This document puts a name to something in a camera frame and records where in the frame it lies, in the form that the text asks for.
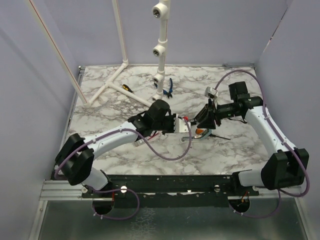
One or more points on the black stapler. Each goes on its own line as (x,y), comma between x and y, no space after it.
(200,116)

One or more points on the orange handled screwdriver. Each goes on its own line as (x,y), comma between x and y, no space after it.
(199,131)

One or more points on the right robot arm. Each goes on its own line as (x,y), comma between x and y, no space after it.
(286,162)

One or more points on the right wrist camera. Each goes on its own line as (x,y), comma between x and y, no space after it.
(211,93)

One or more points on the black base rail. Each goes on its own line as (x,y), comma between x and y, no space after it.
(173,191)

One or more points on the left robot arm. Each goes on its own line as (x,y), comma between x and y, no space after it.
(75,159)

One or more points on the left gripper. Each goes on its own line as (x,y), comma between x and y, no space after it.
(171,117)

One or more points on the red white staple box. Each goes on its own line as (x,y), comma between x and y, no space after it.
(141,141)

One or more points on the yellow black screwdriver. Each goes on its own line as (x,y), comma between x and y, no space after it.
(127,88)

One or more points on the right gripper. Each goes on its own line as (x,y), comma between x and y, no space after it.
(207,120)

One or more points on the aluminium frame rail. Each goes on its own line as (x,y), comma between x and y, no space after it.
(56,190)

